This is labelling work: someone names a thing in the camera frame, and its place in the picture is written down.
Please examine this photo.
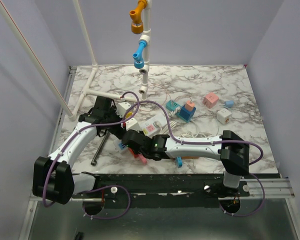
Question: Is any pink cube socket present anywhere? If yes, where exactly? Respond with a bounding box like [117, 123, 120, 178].
[202, 92, 219, 109]

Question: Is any white tiger cube socket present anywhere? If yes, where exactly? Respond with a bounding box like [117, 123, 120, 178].
[216, 108, 232, 125]

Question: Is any small light blue plug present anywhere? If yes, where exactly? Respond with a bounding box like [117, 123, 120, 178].
[223, 100, 235, 109]

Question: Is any yellow cube socket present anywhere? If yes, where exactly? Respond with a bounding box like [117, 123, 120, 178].
[125, 111, 134, 119]

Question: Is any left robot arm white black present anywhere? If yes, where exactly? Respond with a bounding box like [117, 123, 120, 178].
[32, 96, 122, 207]

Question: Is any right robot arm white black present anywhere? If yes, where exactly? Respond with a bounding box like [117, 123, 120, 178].
[121, 130, 250, 196]

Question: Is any pink plug adapter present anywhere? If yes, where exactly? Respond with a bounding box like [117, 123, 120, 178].
[138, 154, 148, 165]

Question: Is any red cube socket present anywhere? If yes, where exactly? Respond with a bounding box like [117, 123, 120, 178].
[128, 148, 139, 159]

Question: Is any light blue plug adapter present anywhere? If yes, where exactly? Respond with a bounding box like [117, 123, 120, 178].
[175, 156, 183, 168]

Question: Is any dark blue cube socket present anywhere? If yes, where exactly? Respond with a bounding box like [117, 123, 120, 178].
[177, 105, 196, 123]

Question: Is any salmon plug on blue cube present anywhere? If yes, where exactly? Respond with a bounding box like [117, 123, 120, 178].
[184, 100, 195, 112]

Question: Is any white long power strip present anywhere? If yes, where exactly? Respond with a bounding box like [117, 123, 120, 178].
[138, 113, 167, 138]

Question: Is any orange power strip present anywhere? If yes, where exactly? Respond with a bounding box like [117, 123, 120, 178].
[181, 156, 200, 160]

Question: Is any teal USB power strip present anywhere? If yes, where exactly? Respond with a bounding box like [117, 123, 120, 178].
[165, 100, 181, 112]

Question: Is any blue valve fitting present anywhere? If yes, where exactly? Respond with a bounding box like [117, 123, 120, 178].
[132, 40, 148, 69]

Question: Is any orange valve fitting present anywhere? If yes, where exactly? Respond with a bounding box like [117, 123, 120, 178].
[129, 0, 148, 35]

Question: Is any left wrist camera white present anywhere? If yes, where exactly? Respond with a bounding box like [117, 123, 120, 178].
[116, 102, 131, 118]

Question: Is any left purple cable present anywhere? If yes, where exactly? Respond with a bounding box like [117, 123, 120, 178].
[41, 91, 141, 221]

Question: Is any white PVC pipe frame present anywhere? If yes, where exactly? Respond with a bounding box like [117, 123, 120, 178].
[0, 0, 152, 121]

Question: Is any black mounting rail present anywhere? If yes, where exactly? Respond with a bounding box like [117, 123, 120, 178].
[72, 173, 250, 209]

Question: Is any dark metal T-handle tool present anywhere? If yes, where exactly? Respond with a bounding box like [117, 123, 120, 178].
[90, 132, 110, 166]

